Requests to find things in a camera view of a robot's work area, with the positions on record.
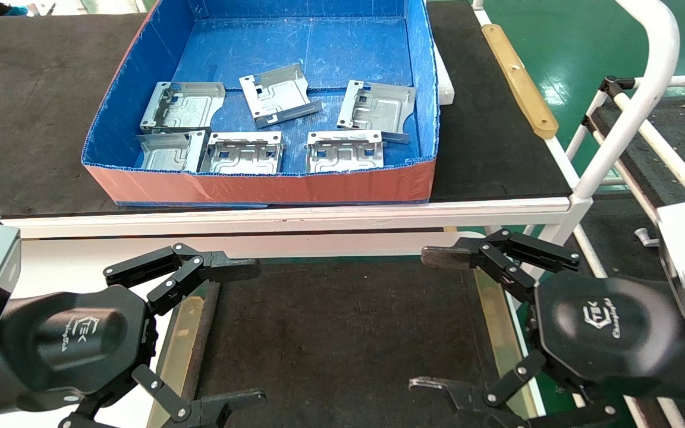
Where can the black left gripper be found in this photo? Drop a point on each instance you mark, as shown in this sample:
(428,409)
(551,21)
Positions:
(75,345)

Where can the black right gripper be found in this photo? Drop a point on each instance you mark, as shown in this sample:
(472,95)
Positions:
(610,327)

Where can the stamped metal bracket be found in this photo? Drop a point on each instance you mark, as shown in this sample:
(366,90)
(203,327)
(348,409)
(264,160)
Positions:
(378,108)
(167,153)
(241,154)
(185,107)
(342,153)
(277,92)

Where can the blue corrugated plastic box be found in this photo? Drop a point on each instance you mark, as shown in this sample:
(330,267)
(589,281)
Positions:
(295,47)

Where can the tan conveyor edge strip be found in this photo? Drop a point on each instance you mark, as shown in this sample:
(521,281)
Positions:
(497,333)

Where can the tan strip with brown edge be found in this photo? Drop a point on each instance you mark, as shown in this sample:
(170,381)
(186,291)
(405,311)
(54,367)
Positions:
(179,351)

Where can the black conveyor mat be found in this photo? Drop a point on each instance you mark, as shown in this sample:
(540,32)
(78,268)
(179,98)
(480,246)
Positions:
(330,333)

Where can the small metal hook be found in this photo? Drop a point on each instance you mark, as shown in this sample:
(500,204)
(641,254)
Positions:
(646,238)

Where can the long tan guide strip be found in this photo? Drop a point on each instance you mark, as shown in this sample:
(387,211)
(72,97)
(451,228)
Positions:
(521,83)

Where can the white foam block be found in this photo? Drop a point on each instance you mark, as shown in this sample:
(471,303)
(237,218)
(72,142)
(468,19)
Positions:
(445,80)

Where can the large black table mat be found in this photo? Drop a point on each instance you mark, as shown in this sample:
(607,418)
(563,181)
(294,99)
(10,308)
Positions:
(33,119)

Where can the thick white bent pipe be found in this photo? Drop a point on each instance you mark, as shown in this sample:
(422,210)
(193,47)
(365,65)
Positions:
(646,89)

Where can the thin white tube frame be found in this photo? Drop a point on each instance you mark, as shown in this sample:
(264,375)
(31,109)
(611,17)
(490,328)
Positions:
(663,145)

